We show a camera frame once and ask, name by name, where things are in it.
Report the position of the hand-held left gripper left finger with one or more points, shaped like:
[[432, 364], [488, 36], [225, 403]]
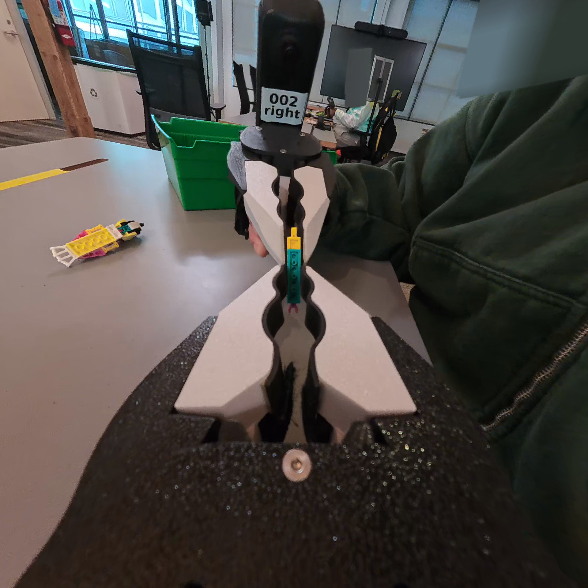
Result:
[[225, 367]]

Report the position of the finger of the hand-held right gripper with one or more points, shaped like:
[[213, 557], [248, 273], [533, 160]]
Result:
[[264, 206], [317, 206]]

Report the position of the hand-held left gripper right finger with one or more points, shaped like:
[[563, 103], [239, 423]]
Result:
[[363, 367]]

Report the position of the yellow teal pink lego strip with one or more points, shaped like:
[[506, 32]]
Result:
[[293, 275]]

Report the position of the person's right forearm green sleeve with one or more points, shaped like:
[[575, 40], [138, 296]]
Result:
[[367, 216]]

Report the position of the yellow pink lego vehicle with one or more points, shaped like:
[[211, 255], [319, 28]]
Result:
[[92, 241]]

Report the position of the person's right hand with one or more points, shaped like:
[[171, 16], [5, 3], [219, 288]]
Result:
[[257, 243]]

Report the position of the pair of black chairs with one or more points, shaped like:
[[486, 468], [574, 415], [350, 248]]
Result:
[[243, 87]]

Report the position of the green plastic bin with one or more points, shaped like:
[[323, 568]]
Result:
[[202, 174]]

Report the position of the black yellow backpack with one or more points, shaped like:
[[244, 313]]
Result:
[[383, 133]]

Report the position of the black office chair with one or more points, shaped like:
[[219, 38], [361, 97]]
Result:
[[170, 78]]

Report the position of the large black screen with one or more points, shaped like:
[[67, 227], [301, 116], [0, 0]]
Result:
[[413, 69]]

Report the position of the person's green jacket torso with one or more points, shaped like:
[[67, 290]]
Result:
[[505, 275]]

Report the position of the white recycling cabinet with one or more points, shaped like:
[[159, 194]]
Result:
[[105, 101]]

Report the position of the wooden pillar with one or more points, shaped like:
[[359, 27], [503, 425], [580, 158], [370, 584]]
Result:
[[59, 78]]

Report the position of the yellow tape strip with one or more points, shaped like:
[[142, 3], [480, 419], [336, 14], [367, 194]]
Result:
[[32, 178]]

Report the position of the white door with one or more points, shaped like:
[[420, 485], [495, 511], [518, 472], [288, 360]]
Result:
[[18, 59]]

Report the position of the black wall speaker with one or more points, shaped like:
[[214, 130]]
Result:
[[203, 11]]

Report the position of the black camera bar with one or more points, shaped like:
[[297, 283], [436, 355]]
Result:
[[381, 30]]

